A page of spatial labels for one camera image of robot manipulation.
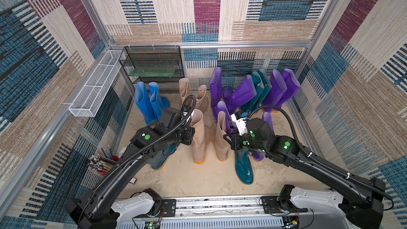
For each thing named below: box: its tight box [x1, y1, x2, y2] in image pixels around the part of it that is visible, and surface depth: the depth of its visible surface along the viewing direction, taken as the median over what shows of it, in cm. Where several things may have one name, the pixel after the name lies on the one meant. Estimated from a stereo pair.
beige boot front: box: [178, 77, 191, 109], surface depth 91 cm
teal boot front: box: [234, 149, 254, 185], surface depth 82 cm
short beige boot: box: [190, 108, 206, 165], surface depth 74 cm
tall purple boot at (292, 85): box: [272, 68, 301, 113], surface depth 93 cm
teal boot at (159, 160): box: [146, 142, 181, 171], surface depth 83 cm
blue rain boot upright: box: [134, 81, 155, 126], surface depth 86 cm
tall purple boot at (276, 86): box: [262, 68, 288, 113], surface depth 93 cm
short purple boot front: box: [223, 74, 258, 115], surface depth 94 cm
